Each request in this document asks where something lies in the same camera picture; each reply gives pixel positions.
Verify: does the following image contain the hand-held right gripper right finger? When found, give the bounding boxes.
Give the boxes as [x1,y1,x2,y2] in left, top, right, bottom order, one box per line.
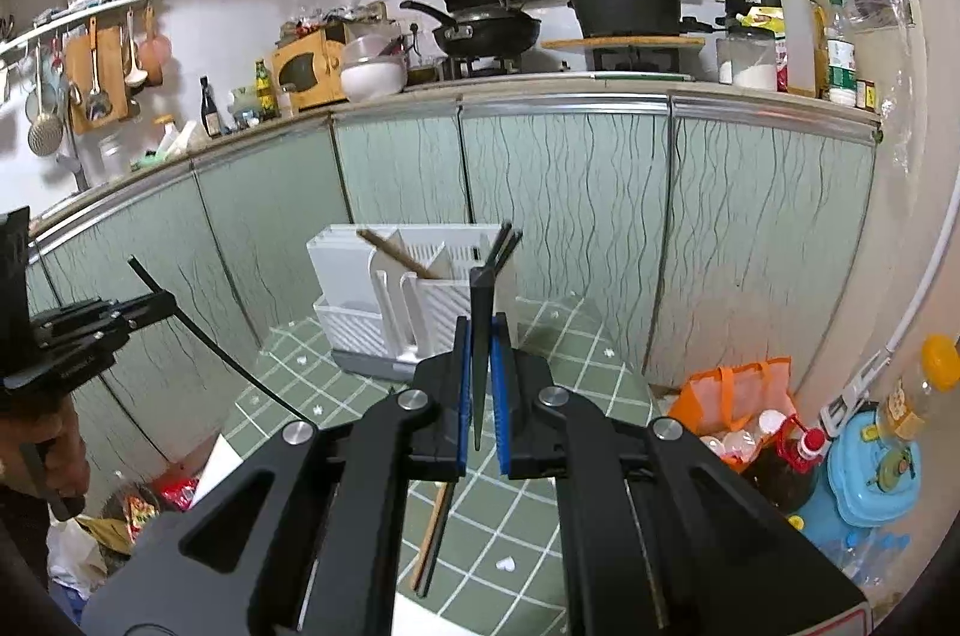
[490,315,871,636]

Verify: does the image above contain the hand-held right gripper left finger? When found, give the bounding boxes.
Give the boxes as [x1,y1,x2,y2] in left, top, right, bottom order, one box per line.
[79,315,472,636]

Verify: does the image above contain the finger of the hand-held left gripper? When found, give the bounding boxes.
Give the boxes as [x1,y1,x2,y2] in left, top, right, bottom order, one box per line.
[30,293,179,352]
[0,340,130,393]

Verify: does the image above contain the black chopstick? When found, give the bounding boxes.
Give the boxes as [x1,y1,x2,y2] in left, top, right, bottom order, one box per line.
[470,267,496,451]
[491,229,524,271]
[484,221,513,271]
[416,482,455,599]
[129,256,322,428]

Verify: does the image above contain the white plastic utensil holder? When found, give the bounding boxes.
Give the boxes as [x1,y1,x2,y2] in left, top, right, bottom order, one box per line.
[306,223,518,382]

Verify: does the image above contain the person's left hand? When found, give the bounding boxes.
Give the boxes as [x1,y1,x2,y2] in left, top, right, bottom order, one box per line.
[0,394,92,503]

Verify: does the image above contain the green checked tablecloth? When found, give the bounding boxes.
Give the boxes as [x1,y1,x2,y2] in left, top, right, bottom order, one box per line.
[195,295,661,636]

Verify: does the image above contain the metal strainer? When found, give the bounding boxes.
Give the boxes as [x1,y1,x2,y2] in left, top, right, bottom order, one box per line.
[28,47,65,157]

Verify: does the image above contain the red snack packets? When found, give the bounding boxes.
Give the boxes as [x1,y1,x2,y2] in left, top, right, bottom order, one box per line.
[97,448,218,547]

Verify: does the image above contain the metal slotted spatula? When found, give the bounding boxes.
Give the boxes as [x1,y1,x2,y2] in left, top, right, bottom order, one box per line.
[86,17,111,121]

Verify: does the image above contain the wooden cutting board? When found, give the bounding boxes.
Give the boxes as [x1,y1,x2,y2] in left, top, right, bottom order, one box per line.
[64,27,128,134]

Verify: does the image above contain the dark sauce bottle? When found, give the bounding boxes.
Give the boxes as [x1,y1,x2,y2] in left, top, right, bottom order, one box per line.
[199,76,224,138]

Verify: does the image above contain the metal ladle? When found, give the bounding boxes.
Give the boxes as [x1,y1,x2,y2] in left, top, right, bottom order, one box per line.
[124,10,148,87]

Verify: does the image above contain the orange bag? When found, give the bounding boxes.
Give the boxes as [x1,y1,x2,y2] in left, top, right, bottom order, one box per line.
[667,357,800,472]

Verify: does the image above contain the green glass bottle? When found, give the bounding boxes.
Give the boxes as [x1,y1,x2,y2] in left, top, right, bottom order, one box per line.
[255,58,278,121]

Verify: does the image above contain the red cap oil bottle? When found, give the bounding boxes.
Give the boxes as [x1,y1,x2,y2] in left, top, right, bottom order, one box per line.
[739,415,826,513]

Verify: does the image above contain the green kitchen cabinet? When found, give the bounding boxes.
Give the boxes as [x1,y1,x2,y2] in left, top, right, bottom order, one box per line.
[22,92,882,457]

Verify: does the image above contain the yellow toaster oven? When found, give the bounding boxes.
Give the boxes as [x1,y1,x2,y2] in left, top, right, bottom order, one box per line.
[271,32,350,112]

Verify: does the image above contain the white ceramic bowl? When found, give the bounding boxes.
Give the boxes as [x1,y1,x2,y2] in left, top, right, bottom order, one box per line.
[341,58,410,102]

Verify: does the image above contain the black frying pan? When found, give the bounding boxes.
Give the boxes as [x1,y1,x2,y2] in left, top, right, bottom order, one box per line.
[400,0,542,58]

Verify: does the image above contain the white plastic clamp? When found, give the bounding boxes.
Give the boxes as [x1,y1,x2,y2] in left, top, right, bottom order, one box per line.
[821,355,890,427]

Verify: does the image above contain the gas stove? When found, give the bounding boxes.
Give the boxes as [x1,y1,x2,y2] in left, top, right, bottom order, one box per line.
[439,47,691,82]

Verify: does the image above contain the blue plastic container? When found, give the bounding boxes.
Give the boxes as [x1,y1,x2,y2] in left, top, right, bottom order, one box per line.
[787,407,923,547]

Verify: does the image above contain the round wooden board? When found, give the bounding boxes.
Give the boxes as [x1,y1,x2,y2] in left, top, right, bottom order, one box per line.
[541,36,706,52]

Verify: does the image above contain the black cast iron pot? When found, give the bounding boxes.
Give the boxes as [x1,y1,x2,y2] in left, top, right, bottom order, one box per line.
[566,0,698,37]

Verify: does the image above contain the yellow lid plastic jar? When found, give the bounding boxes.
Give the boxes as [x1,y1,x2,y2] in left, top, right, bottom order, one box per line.
[877,336,960,438]

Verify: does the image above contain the clear jar black lid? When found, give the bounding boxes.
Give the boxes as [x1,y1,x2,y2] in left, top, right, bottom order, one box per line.
[716,25,779,89]

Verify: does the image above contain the white pipe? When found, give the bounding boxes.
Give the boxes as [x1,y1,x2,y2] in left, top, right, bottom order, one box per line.
[821,186,960,427]

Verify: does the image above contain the translucent white plastic bottle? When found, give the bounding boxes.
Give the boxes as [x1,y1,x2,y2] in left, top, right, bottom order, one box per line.
[784,0,818,97]

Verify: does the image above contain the green label clear bottle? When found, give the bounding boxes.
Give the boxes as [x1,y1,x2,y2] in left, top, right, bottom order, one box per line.
[825,0,860,106]

